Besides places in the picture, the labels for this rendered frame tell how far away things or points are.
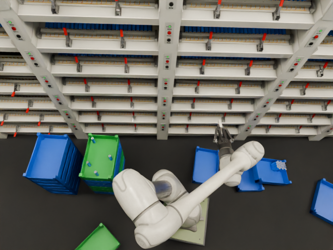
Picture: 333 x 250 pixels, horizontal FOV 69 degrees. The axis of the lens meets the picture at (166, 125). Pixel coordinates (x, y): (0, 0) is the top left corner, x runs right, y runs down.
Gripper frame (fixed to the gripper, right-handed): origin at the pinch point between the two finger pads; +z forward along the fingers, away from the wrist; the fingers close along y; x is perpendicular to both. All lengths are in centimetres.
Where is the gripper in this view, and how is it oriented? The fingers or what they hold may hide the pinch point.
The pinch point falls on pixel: (219, 124)
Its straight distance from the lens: 157.7
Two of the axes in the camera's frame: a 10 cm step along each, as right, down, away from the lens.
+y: 10.0, 0.1, 0.5
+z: -0.2, -7.6, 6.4
